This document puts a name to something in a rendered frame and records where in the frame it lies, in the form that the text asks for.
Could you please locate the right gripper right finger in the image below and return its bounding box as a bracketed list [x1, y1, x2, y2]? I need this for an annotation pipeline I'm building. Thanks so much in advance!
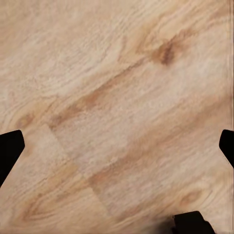
[219, 129, 234, 168]

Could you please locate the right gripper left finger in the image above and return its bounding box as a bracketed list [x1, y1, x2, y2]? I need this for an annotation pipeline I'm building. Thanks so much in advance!
[0, 130, 25, 187]

